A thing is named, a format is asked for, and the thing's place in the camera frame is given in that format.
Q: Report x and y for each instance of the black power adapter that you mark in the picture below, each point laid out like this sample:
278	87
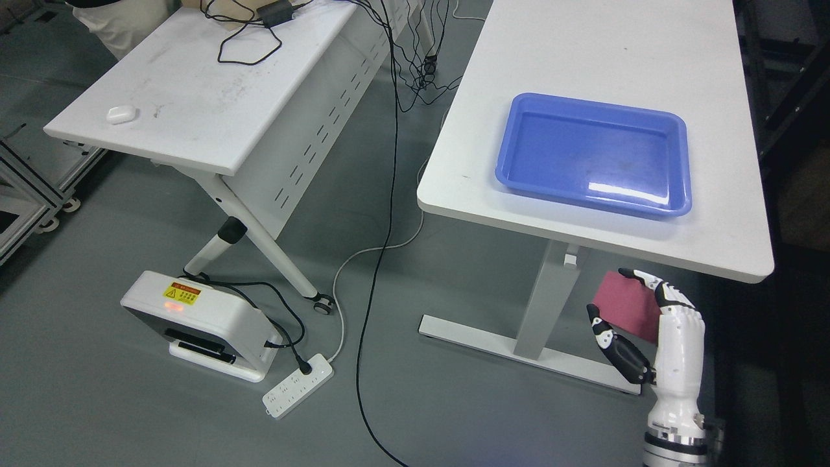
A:
275	13

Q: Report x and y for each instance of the white charger box device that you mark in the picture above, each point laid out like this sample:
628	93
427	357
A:
205	326

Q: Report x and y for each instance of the white standing desk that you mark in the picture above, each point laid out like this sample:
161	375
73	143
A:
680	57

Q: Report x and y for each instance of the white power strip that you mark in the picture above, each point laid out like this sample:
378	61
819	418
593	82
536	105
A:
297	387

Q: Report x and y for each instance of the pink red block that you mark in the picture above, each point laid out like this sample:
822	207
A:
627	304

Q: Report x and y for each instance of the black cart frame right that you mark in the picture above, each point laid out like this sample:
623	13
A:
784	47

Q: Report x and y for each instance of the blue plastic tray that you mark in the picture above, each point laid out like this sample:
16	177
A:
597	155

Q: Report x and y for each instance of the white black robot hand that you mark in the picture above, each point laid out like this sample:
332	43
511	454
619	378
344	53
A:
673	366

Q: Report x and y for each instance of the white folding table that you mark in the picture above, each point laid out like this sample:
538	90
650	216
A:
252	132

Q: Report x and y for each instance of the robot forearm silver wrist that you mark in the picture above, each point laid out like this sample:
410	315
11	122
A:
664	449

